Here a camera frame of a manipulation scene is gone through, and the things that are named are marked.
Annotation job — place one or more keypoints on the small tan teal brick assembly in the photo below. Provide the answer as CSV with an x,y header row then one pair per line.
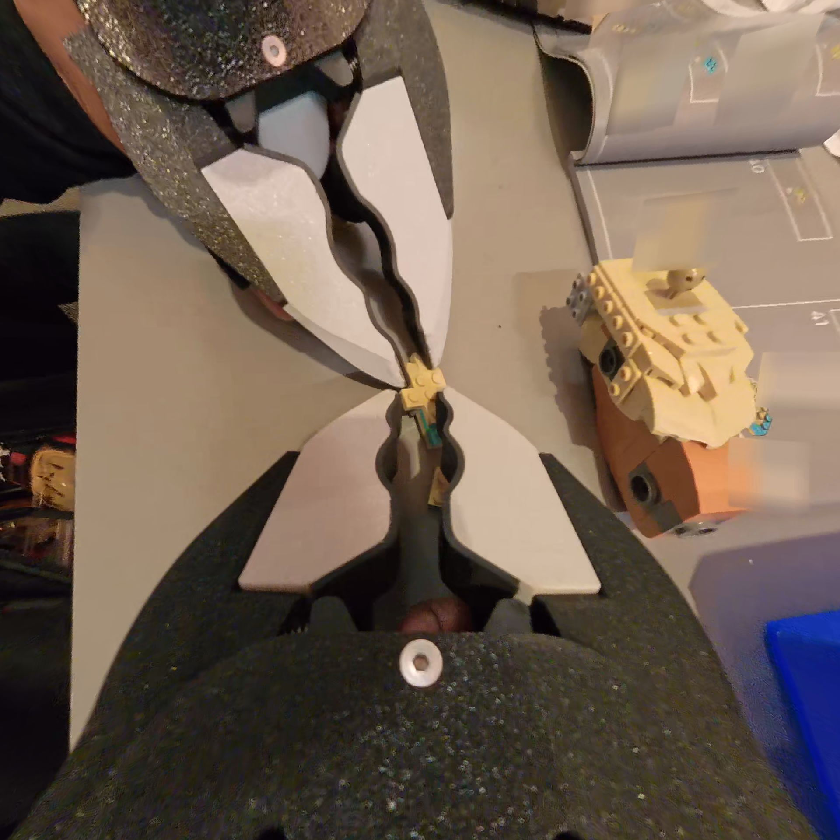
x,y
423,384

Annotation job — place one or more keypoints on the person's black shirt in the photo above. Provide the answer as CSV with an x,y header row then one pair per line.
x,y
39,131

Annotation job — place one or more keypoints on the tan and brown brick model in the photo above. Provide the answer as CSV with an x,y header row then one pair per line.
x,y
695,380

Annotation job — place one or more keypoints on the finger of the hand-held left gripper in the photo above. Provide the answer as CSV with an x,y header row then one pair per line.
x,y
275,249
413,197

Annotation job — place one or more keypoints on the person's left hand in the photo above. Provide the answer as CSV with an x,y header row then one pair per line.
x,y
269,306

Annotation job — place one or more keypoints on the grey instruction booklet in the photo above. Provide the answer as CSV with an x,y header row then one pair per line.
x,y
656,216

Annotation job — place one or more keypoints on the black fabric bag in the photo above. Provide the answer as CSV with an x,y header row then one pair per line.
x,y
36,315

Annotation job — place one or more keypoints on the person's left forearm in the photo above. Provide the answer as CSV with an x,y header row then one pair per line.
x,y
75,98

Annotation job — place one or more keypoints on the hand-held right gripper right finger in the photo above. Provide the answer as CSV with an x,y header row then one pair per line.
x,y
518,512

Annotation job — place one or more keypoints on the blue plastic bin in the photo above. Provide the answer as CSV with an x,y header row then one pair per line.
x,y
810,689

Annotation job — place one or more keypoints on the grey desk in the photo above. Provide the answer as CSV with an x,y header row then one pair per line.
x,y
164,426

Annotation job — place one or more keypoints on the small white paper sheet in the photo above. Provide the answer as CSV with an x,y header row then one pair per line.
x,y
768,5

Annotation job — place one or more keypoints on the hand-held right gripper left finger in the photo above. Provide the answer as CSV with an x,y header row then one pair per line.
x,y
315,512

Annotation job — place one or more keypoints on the gold foil packet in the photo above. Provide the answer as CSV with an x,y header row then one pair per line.
x,y
52,472

